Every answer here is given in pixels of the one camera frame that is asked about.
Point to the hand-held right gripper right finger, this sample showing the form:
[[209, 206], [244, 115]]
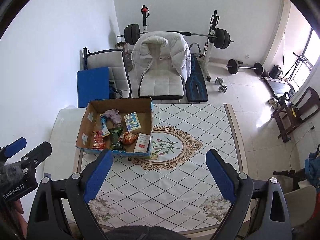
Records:
[[221, 175]]

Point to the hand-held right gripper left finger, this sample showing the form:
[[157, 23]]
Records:
[[98, 175]]

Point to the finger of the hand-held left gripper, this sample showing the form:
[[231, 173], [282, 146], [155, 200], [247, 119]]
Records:
[[37, 155], [15, 146]]

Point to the red snack packet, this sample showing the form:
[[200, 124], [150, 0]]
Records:
[[98, 140]]

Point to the green snack packet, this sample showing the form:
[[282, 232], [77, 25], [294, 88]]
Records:
[[115, 137]]

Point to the orange panda snack packet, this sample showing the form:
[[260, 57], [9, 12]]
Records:
[[128, 138]]

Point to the long blue packet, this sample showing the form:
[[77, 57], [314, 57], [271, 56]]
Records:
[[104, 126]]

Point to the white packet red print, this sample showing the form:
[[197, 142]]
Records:
[[142, 143]]

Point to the lilac cloth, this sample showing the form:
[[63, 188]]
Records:
[[113, 115]]

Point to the blue white tissue packet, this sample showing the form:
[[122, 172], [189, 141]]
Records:
[[132, 122]]

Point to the cardboard box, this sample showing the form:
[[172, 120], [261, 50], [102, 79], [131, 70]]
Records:
[[145, 110]]

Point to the person's left hand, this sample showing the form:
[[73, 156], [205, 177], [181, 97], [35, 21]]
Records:
[[18, 208]]

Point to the diamond pattern floral tablecloth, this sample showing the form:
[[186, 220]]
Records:
[[170, 180]]

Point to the black metal stand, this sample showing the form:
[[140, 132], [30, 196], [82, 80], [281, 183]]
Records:
[[287, 173]]

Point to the person's black fleece clothing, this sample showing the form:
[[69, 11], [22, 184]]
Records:
[[145, 233]]

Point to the white plastic chair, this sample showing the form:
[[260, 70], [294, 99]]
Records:
[[300, 205]]

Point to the blue board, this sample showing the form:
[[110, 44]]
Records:
[[92, 87]]

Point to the pair of shoes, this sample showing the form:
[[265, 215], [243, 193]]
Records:
[[275, 103]]

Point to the blue jacket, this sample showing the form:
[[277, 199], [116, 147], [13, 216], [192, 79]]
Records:
[[313, 165]]

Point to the black blue weight bench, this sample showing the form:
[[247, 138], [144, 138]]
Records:
[[196, 85]]

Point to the black treadmill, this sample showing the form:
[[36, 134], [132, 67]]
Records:
[[277, 86]]

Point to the short barbell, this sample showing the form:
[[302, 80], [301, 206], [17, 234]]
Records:
[[232, 66]]

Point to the white padded chair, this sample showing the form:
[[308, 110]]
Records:
[[160, 85], [105, 58]]

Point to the black bag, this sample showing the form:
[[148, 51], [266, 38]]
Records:
[[276, 72]]

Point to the dark wooden chair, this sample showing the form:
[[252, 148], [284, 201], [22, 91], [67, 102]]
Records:
[[308, 97]]

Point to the white down jacket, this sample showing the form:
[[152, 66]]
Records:
[[177, 55]]

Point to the barbell with black plates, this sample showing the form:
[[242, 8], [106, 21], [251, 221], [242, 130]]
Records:
[[221, 38]]

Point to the window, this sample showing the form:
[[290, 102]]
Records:
[[311, 55]]

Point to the white barbell rack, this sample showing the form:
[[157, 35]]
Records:
[[213, 20]]

